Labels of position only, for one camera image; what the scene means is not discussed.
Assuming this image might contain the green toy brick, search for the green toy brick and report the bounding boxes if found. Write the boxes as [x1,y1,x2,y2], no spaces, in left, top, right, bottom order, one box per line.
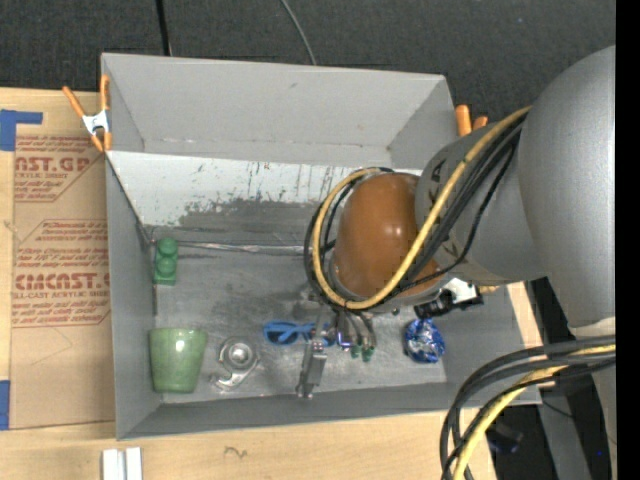
[151,237,180,287]

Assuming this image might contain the grey metal bin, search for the grey metal bin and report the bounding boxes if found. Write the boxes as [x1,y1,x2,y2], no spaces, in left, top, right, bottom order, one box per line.
[99,52,544,442]

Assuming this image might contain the green cup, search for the green cup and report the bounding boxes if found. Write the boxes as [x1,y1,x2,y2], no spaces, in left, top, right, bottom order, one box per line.
[147,328,209,395]

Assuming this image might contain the blue and white crumpled packet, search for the blue and white crumpled packet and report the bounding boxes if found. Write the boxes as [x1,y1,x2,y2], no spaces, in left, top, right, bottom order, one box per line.
[403,317,447,365]

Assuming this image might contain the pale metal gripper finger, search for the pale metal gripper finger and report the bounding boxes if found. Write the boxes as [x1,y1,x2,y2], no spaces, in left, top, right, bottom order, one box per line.
[308,341,330,400]
[297,339,322,400]

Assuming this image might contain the silver metal tool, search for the silver metal tool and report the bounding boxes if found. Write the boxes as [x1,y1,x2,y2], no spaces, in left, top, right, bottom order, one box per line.
[209,336,262,392]

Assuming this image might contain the brown cardboard board, red print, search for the brown cardboard board, red print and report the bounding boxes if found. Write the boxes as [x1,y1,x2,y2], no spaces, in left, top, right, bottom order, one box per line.
[0,86,119,432]

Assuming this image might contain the blue sunglasses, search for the blue sunglasses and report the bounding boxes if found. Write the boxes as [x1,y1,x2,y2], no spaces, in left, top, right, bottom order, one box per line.
[262,319,337,348]

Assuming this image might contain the black cylinder on white bracket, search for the black cylinder on white bracket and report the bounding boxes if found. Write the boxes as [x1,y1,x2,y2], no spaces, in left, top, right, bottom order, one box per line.
[413,277,485,320]

